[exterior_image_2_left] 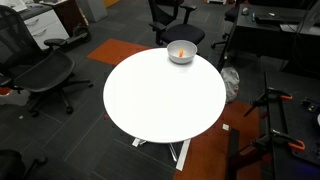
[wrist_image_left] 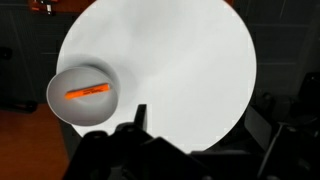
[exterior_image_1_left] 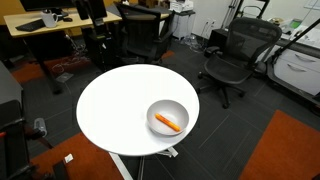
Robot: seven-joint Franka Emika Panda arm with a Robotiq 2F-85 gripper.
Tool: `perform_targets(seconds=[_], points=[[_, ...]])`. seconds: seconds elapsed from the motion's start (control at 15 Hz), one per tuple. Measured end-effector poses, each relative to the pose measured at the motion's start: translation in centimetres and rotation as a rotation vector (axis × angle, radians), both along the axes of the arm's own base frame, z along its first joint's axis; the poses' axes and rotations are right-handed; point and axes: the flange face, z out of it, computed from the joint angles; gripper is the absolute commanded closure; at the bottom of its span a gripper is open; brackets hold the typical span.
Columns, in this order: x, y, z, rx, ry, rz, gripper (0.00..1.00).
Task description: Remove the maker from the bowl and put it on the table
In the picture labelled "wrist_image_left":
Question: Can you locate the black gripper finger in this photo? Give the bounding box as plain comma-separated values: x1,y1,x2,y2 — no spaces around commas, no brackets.
134,104,148,130

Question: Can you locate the grey bowl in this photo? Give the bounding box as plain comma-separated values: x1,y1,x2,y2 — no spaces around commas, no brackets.
45,65,121,127

